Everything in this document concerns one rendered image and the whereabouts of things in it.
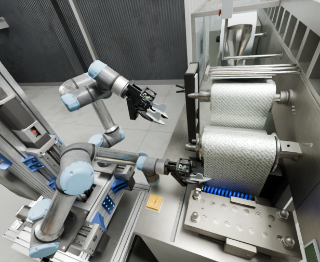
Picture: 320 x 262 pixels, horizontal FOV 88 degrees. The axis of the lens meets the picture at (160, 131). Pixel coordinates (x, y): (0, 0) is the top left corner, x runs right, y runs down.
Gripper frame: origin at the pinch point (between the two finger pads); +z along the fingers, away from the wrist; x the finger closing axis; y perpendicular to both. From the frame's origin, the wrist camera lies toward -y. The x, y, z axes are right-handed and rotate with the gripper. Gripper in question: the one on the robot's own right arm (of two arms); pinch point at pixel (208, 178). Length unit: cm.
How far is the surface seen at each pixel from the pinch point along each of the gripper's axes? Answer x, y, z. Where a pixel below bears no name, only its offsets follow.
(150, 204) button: -12.0, -16.5, -27.6
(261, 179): -0.3, 6.9, 19.9
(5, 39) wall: 298, 31, -586
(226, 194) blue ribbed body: -3.2, -4.9, 8.3
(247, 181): -0.3, 3.3, 15.4
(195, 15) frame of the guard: 102, 50, -23
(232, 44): 72, 36, 5
